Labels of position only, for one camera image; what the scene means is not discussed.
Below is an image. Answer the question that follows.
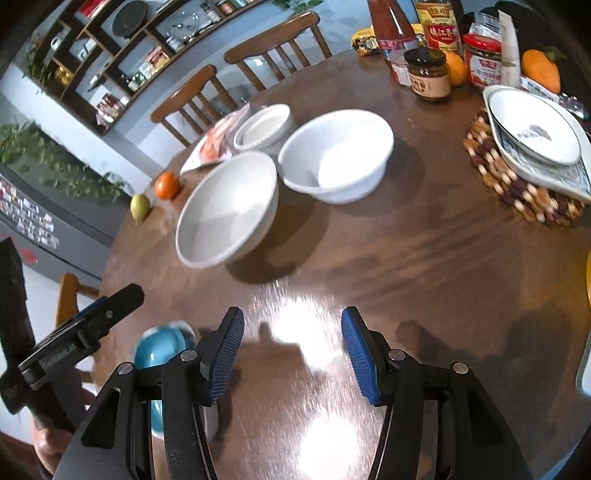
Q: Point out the dark wooden wall shelf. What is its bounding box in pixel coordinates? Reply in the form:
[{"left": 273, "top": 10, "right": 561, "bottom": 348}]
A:
[{"left": 14, "top": 0, "right": 271, "bottom": 136}]

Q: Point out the green pear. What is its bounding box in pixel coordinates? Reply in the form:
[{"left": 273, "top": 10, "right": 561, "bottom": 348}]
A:
[{"left": 130, "top": 194, "right": 151, "bottom": 226}]

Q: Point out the plain blue square plate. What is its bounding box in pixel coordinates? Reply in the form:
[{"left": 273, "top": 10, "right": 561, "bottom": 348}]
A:
[{"left": 134, "top": 322, "right": 197, "bottom": 439}]

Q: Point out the white fish-shaped plate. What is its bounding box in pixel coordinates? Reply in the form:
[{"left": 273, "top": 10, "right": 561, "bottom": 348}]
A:
[{"left": 482, "top": 85, "right": 591, "bottom": 204}]

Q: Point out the row of spice jars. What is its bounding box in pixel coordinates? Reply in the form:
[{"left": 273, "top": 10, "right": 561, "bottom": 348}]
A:
[{"left": 203, "top": 0, "right": 259, "bottom": 19}]

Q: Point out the black bag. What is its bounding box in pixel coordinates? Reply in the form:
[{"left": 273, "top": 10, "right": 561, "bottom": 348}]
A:
[{"left": 466, "top": 0, "right": 561, "bottom": 51}]

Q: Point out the bread packet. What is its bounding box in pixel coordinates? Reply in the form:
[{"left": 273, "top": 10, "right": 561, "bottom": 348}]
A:
[{"left": 179, "top": 104, "right": 252, "bottom": 176}]

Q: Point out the wooden dining chair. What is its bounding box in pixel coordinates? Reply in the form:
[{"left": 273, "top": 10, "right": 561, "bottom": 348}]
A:
[
  {"left": 151, "top": 65, "right": 238, "bottom": 147},
  {"left": 224, "top": 11, "right": 333, "bottom": 90},
  {"left": 55, "top": 273, "right": 101, "bottom": 384}
]

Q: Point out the small white bowl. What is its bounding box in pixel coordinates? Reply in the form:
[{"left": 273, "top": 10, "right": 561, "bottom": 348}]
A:
[{"left": 233, "top": 104, "right": 296, "bottom": 155}]

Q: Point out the large white bowl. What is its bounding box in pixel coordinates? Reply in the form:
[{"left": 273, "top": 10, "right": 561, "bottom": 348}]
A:
[{"left": 175, "top": 151, "right": 279, "bottom": 269}]

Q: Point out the cluster of fridge photos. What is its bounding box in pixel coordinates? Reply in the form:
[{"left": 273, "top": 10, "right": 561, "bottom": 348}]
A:
[{"left": 0, "top": 178, "right": 61, "bottom": 250}]

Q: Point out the red sauce bottle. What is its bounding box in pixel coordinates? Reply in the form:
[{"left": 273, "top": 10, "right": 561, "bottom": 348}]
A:
[{"left": 367, "top": 0, "right": 419, "bottom": 51}]

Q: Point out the medium white bowl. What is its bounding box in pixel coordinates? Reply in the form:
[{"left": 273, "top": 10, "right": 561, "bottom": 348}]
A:
[{"left": 277, "top": 109, "right": 394, "bottom": 205}]

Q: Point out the white plate on beaded mat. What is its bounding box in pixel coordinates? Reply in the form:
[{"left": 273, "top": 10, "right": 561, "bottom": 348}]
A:
[{"left": 488, "top": 88, "right": 583, "bottom": 166}]

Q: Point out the vinegar bottle with yellow cap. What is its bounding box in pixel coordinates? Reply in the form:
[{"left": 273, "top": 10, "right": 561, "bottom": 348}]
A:
[{"left": 413, "top": 0, "right": 464, "bottom": 55}]

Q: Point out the glass pot lid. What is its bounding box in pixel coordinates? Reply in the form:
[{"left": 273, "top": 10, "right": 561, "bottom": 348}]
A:
[{"left": 165, "top": 10, "right": 200, "bottom": 41}]

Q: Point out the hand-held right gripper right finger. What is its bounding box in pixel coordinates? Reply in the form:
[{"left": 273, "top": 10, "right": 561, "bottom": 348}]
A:
[{"left": 341, "top": 307, "right": 536, "bottom": 480}]

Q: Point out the yellow snack packet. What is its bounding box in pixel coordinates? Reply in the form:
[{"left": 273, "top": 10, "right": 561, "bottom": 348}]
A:
[{"left": 352, "top": 24, "right": 428, "bottom": 57}]

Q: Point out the cream cosmetic tube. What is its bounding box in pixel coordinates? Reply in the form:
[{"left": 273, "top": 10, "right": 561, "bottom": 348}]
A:
[{"left": 498, "top": 9, "right": 522, "bottom": 77}]

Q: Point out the orange mango fruit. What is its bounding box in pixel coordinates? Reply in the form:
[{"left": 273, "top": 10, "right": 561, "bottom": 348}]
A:
[{"left": 521, "top": 48, "right": 562, "bottom": 94}]

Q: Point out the red snack packet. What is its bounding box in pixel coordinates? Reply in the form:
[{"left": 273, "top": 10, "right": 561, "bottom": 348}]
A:
[{"left": 147, "top": 46, "right": 171, "bottom": 72}]

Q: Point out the long hanging vine plant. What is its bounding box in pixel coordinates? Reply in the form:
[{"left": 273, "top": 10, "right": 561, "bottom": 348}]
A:
[{"left": 0, "top": 44, "right": 136, "bottom": 206}]

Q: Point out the wooden bead trivet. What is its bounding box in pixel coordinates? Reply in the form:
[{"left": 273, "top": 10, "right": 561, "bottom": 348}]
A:
[{"left": 463, "top": 108, "right": 585, "bottom": 227}]

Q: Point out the grey refrigerator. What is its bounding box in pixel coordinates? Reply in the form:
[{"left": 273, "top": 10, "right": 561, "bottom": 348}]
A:
[{"left": 0, "top": 166, "right": 116, "bottom": 278}]

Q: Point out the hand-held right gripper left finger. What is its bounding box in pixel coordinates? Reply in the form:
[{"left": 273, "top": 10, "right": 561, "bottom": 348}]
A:
[{"left": 55, "top": 306, "right": 245, "bottom": 480}]

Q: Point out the orange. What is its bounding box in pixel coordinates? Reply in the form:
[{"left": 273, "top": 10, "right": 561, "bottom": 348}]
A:
[{"left": 154, "top": 172, "right": 181, "bottom": 200}]

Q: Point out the black round pan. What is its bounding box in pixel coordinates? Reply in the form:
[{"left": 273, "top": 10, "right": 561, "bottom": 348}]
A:
[{"left": 113, "top": 0, "right": 148, "bottom": 33}]

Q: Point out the red chili jar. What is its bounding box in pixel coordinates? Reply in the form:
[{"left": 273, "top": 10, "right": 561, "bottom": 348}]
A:
[{"left": 462, "top": 33, "right": 504, "bottom": 90}]

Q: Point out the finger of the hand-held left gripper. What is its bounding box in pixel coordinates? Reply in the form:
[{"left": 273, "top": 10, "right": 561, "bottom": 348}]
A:
[
  {"left": 69, "top": 296, "right": 108, "bottom": 324},
  {"left": 69, "top": 284, "right": 145, "bottom": 352}
]

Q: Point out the small trailing plant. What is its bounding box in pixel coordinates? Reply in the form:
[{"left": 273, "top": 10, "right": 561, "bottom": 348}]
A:
[{"left": 272, "top": 0, "right": 324, "bottom": 12}]

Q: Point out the yellow citrus fruit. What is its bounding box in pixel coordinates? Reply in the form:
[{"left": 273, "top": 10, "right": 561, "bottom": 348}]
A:
[{"left": 442, "top": 50, "right": 468, "bottom": 88}]

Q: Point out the person's left hand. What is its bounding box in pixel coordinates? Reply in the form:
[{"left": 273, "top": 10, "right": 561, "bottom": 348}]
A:
[{"left": 28, "top": 369, "right": 99, "bottom": 476}]

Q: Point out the clear plastic wrapper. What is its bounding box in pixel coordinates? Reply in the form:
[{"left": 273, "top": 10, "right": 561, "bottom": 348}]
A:
[{"left": 556, "top": 92, "right": 588, "bottom": 121}]

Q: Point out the brown sauce jar black lid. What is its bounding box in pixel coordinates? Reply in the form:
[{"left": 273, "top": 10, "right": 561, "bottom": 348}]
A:
[{"left": 403, "top": 47, "right": 452, "bottom": 103}]

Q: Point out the row of sauce bottles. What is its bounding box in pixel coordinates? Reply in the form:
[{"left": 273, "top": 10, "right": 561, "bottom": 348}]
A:
[{"left": 95, "top": 92, "right": 125, "bottom": 125}]

